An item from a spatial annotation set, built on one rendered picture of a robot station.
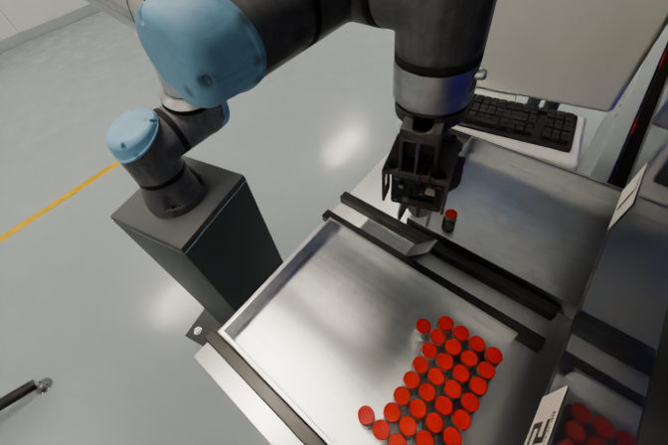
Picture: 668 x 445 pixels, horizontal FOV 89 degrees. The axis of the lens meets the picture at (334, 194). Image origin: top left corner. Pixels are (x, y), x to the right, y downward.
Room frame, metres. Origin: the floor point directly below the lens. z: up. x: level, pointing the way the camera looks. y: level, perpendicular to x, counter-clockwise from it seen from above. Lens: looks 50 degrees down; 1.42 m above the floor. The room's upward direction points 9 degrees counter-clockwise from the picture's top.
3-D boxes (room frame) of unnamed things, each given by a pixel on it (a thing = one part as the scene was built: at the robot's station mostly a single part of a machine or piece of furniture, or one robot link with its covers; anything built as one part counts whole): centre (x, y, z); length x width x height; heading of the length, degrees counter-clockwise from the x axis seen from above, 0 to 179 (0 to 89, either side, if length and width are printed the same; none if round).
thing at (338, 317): (0.16, -0.01, 0.90); 0.34 x 0.26 x 0.04; 43
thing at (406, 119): (0.27, -0.11, 1.16); 0.09 x 0.08 x 0.12; 150
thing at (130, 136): (0.62, 0.39, 0.96); 0.13 x 0.12 x 0.14; 133
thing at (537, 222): (0.31, -0.33, 0.90); 0.34 x 0.26 x 0.04; 44
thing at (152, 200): (0.62, 0.40, 0.84); 0.15 x 0.15 x 0.10
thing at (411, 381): (0.10, -0.07, 0.91); 0.18 x 0.02 x 0.05; 133
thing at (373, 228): (0.32, -0.09, 0.91); 0.14 x 0.03 x 0.06; 43
